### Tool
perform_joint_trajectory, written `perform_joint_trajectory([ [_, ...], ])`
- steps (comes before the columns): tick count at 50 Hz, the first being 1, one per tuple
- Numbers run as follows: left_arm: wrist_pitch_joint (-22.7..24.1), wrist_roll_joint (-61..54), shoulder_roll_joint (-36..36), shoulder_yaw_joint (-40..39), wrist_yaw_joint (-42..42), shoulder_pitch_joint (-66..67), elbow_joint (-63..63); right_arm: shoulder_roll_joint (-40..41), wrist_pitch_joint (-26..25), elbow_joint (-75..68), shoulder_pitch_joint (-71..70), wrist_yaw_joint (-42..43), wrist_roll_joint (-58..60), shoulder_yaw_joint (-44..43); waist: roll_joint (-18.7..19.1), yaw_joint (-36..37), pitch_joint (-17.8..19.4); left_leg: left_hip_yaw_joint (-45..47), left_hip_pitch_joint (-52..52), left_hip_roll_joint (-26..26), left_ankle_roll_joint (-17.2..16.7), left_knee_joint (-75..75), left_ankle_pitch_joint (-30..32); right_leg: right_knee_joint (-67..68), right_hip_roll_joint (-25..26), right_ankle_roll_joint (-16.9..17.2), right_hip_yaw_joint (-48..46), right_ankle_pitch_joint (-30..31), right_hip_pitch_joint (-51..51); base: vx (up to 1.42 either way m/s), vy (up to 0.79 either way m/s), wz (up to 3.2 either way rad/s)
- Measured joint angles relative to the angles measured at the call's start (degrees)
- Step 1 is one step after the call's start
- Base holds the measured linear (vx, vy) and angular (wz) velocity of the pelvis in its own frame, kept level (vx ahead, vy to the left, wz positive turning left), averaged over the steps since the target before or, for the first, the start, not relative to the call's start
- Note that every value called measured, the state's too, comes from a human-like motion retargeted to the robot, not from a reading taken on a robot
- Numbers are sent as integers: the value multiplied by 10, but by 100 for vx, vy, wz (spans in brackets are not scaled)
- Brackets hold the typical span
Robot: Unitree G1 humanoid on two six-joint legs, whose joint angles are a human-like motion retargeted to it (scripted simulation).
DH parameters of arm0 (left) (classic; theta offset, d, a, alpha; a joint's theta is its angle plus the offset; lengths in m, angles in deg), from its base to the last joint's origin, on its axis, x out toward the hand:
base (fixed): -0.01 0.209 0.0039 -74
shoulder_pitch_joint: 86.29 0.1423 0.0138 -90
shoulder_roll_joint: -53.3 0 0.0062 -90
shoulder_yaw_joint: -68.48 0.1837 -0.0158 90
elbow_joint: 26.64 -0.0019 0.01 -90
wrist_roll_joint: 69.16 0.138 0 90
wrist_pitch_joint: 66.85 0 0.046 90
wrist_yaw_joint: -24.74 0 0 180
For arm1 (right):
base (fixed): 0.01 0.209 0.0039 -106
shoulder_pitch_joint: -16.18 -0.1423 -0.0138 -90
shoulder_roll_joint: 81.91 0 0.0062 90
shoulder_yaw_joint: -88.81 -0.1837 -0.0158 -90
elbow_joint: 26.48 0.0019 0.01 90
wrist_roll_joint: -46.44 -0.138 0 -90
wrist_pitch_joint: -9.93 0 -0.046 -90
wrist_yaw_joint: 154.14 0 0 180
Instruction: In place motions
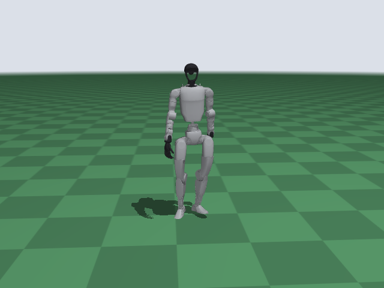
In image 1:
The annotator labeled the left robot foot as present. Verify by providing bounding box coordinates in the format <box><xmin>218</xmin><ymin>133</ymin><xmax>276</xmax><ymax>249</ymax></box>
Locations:
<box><xmin>191</xmin><ymin>204</ymin><xmax>208</xmax><ymax>214</ymax></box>

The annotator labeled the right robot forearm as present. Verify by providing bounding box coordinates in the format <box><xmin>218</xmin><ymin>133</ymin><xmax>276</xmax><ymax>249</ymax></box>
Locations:
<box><xmin>164</xmin><ymin>112</ymin><xmax>174</xmax><ymax>140</ymax></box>

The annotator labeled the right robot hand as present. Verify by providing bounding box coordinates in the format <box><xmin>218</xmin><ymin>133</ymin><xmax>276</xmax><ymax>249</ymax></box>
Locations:
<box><xmin>164</xmin><ymin>135</ymin><xmax>174</xmax><ymax>159</ymax></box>

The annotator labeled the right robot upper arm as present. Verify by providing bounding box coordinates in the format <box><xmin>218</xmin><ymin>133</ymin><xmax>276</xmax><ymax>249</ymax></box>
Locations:
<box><xmin>168</xmin><ymin>88</ymin><xmax>181</xmax><ymax>120</ymax></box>

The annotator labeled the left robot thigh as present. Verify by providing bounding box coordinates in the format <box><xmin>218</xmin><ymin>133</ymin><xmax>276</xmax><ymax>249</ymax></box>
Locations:
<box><xmin>195</xmin><ymin>134</ymin><xmax>214</xmax><ymax>181</ymax></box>

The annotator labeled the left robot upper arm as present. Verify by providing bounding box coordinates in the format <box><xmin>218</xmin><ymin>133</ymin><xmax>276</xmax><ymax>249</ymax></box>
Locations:
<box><xmin>203</xmin><ymin>87</ymin><xmax>215</xmax><ymax>118</ymax></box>

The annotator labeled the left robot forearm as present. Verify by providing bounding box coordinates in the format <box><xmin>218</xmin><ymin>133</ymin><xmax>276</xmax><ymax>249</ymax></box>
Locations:
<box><xmin>207</xmin><ymin>117</ymin><xmax>215</xmax><ymax>135</ymax></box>

